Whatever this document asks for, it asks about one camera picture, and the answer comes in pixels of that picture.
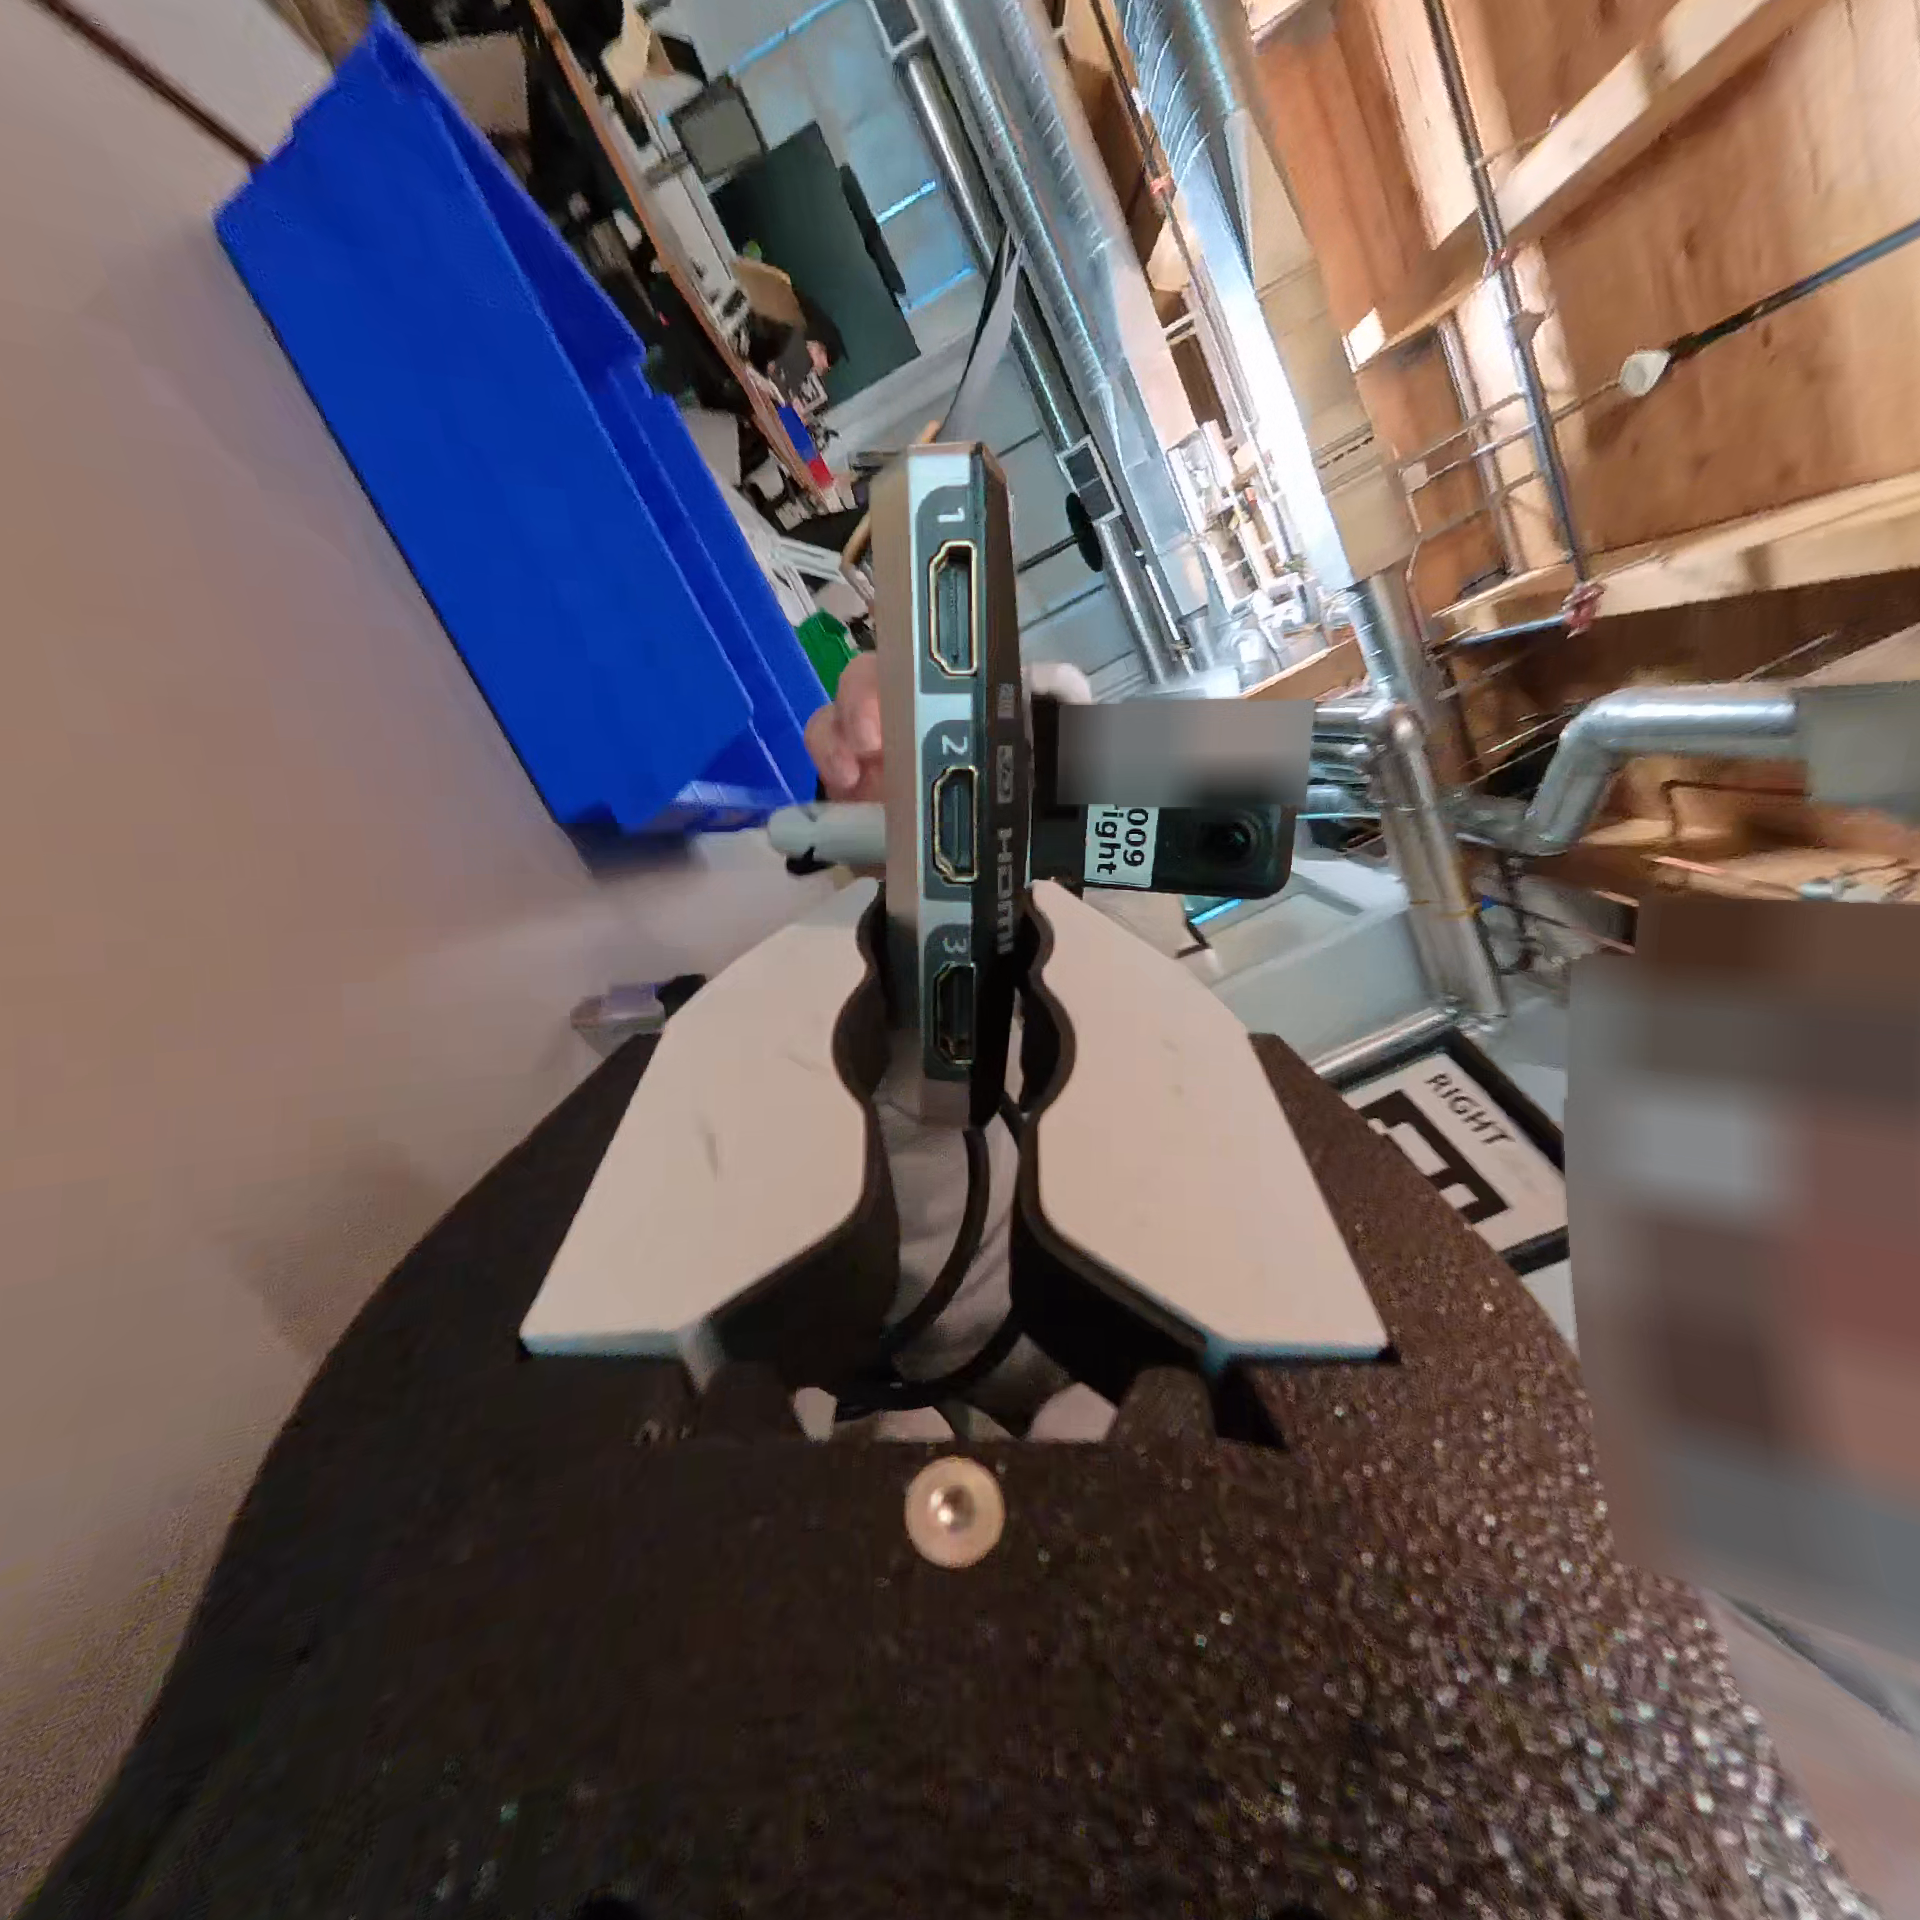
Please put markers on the galvanized metal pipe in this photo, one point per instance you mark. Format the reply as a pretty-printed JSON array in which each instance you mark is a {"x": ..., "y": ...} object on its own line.
[{"x": 1654, "y": 729}]

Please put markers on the dark green panel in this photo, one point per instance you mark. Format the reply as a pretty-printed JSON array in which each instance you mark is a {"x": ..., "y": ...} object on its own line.
[{"x": 816, "y": 262}]

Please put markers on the person's right hand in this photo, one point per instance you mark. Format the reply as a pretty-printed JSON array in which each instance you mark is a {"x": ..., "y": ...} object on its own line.
[{"x": 852, "y": 735}]

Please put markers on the ceiling spot lamp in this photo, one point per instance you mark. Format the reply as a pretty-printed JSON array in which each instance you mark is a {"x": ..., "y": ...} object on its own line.
[{"x": 1643, "y": 375}]

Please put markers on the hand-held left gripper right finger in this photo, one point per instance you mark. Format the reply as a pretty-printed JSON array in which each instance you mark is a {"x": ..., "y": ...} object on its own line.
[{"x": 1182, "y": 1152}]

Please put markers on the grey video switch box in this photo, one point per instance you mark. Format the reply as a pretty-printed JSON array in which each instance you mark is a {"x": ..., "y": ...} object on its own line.
[{"x": 901, "y": 675}]

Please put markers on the smooth silver ventilation duct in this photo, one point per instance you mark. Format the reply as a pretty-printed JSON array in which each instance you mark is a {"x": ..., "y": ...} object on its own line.
[{"x": 1041, "y": 193}]

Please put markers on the blue plastic bin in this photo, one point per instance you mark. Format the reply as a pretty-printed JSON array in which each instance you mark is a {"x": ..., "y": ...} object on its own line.
[{"x": 496, "y": 447}]

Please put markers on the computer monitor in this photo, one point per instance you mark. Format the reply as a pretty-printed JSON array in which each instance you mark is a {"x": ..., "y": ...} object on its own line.
[{"x": 714, "y": 132}]

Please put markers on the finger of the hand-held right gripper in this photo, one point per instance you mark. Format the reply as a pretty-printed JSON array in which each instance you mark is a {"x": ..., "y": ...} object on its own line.
[{"x": 831, "y": 835}]

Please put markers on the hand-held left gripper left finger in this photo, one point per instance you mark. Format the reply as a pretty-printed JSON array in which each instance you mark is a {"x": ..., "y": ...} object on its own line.
[{"x": 706, "y": 1143}]

